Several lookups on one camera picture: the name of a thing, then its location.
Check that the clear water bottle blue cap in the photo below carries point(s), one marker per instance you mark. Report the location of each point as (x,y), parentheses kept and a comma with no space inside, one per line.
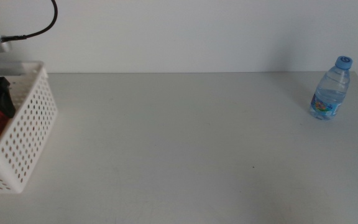
(329,93)

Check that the white perforated plastic basket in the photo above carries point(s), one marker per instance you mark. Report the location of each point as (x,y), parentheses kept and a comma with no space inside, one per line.
(36,64)

